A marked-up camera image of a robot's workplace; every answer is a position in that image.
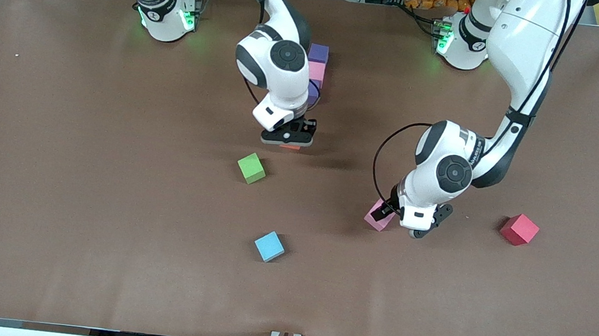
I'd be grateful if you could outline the red foam block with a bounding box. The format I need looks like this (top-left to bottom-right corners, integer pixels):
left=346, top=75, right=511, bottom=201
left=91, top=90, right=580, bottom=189
left=498, top=211, right=541, bottom=249

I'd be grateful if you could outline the green foam block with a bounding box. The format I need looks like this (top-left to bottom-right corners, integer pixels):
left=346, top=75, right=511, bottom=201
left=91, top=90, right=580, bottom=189
left=235, top=151, right=268, bottom=187

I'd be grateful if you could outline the pink foam block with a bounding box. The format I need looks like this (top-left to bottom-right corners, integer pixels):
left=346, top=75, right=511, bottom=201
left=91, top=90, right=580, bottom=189
left=307, top=61, right=327, bottom=88
left=363, top=198, right=399, bottom=234

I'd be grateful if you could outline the purple foam block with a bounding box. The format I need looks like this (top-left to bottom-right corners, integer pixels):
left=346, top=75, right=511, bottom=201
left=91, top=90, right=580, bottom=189
left=307, top=43, right=330, bottom=65
left=306, top=83, right=322, bottom=109

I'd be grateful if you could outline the light blue foam block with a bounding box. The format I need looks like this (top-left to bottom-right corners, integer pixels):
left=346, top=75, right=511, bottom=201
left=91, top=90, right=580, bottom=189
left=252, top=229, right=288, bottom=265

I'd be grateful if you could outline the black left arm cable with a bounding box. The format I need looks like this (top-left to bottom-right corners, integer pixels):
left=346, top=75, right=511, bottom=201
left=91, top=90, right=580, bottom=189
left=369, top=0, right=574, bottom=220

